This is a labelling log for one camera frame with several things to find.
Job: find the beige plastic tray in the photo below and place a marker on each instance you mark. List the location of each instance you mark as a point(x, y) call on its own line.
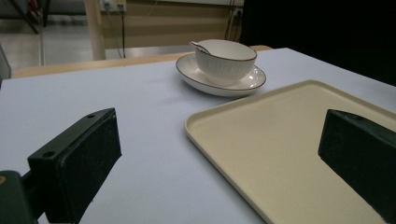
point(280, 155)

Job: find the white ribbed bowl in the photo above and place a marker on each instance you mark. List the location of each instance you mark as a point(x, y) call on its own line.
point(222, 62)

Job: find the wall power socket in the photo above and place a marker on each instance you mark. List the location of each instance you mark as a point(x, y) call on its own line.
point(113, 5)

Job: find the white spoon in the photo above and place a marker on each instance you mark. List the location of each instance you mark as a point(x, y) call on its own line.
point(199, 47)

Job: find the black curtain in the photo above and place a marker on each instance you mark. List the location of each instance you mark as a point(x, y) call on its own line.
point(320, 31)

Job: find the wooden post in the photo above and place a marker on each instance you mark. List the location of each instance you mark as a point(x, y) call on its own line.
point(95, 31)

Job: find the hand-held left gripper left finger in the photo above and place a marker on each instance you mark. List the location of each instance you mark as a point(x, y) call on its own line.
point(77, 168)

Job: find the white saucer plate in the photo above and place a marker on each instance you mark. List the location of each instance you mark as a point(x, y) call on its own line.
point(194, 73)

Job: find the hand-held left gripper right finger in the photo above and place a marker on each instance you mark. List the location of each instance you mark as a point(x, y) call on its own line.
point(361, 152)

